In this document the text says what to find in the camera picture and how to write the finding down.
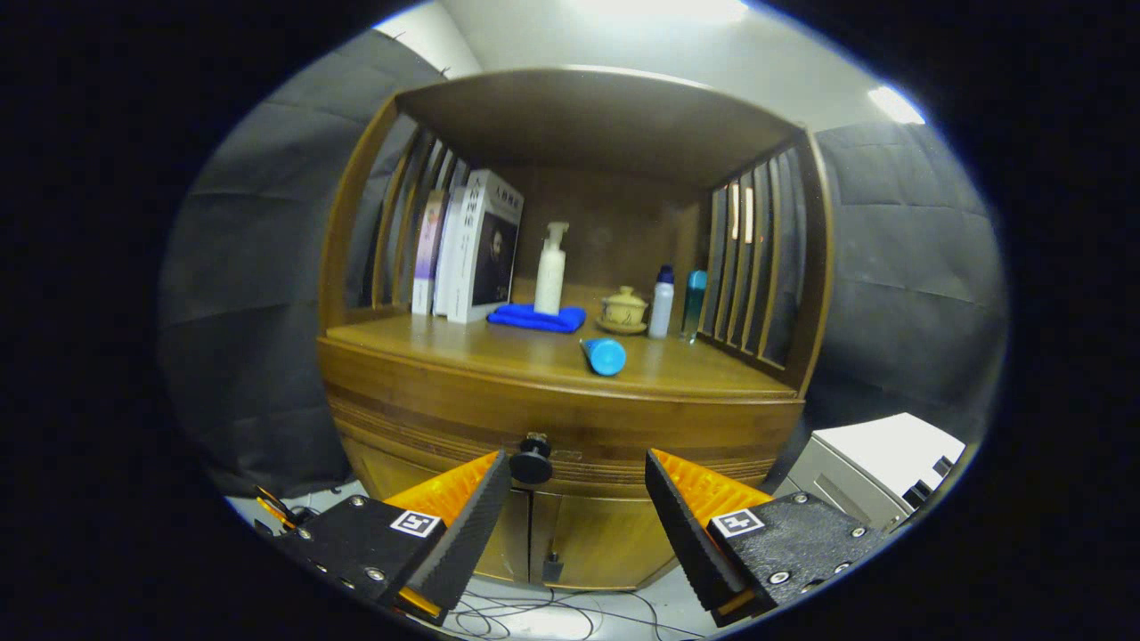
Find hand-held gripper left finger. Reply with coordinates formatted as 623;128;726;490
272;450;513;626

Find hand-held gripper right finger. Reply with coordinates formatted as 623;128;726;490
643;449;896;629

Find wooden drawer with black knob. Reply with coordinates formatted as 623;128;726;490
321;356;802;488

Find blue white cosmetic tube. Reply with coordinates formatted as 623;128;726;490
579;337;628;377

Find wooden countertop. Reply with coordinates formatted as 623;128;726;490
325;298;798;399

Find wooden cabinet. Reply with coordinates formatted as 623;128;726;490
316;67;835;593

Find orange black tool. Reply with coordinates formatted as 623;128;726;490
254;485;313;531

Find white grey appliance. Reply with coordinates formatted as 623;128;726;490
775;412;967;535

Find blue folded cloth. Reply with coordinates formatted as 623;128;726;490
486;304;587;334

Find teal bottle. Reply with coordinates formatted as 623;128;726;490
681;270;708;344

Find white bottle with blue cap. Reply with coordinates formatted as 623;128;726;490
647;265;675;339

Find beige lidded tea bowl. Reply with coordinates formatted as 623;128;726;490
600;286;649;327

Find white pump bottle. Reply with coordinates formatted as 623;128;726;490
533;222;571;316

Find thin white book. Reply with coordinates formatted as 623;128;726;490
433;185;471;318

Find white book with portrait cover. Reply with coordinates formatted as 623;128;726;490
447;169;525;324

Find purple book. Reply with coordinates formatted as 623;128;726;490
411;189;449;316

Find black backdrop cloth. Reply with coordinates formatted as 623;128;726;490
784;120;1007;464
159;31;446;499

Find black floor cables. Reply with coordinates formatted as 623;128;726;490
445;583;704;641

